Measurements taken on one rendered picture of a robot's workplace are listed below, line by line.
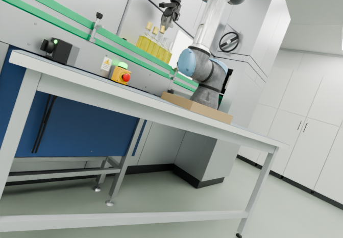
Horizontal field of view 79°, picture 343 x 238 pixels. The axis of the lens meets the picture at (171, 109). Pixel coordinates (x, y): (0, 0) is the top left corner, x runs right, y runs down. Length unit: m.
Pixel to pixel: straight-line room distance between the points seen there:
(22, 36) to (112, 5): 0.65
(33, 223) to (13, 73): 0.54
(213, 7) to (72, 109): 0.80
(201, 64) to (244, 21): 1.41
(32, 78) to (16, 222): 0.50
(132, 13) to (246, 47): 1.18
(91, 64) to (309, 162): 4.22
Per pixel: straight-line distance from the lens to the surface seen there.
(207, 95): 1.03
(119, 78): 1.02
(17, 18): 0.92
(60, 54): 0.88
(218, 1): 1.08
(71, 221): 0.99
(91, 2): 1.36
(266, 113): 4.81
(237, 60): 2.18
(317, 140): 4.64
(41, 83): 0.77
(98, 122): 1.14
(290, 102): 4.77
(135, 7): 1.48
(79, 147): 1.16
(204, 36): 1.01
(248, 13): 2.37
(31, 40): 0.93
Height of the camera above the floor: 0.78
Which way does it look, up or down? 3 degrees down
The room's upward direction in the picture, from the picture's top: 20 degrees clockwise
